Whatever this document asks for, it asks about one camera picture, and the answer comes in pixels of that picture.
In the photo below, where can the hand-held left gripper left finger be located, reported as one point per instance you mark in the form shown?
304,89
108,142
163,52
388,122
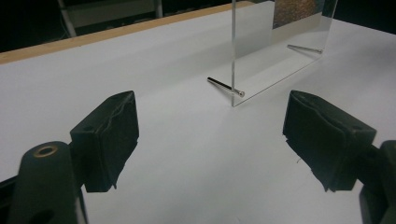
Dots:
106,140

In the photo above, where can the photo card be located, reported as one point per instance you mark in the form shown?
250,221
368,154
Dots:
295,12

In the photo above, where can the metal frame pin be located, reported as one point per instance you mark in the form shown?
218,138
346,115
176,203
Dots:
303,48
222,85

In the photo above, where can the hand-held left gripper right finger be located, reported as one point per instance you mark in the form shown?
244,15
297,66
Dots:
323,137

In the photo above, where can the clear acrylic photo frame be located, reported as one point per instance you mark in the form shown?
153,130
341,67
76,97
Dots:
252,37

